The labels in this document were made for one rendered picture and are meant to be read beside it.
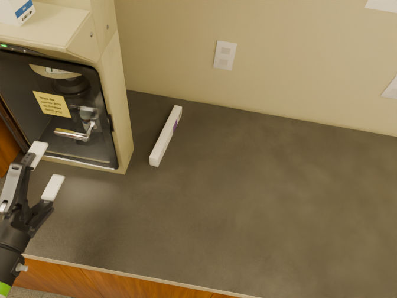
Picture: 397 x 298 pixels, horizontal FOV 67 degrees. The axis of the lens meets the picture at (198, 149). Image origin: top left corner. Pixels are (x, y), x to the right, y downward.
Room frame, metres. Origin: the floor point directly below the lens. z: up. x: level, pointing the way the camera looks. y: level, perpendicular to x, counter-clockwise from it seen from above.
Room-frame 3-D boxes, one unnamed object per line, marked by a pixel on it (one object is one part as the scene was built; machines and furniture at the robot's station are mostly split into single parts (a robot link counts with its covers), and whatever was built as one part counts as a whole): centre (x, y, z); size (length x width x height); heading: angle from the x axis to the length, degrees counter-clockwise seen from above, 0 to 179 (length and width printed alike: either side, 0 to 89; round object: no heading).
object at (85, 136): (0.46, 0.32, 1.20); 0.10 x 0.05 x 0.03; 87
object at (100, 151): (0.49, 0.39, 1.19); 0.30 x 0.01 x 0.40; 87
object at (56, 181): (0.33, 0.34, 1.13); 0.07 x 0.03 x 0.01; 179
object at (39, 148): (0.33, 0.34, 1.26); 0.07 x 0.03 x 0.01; 179
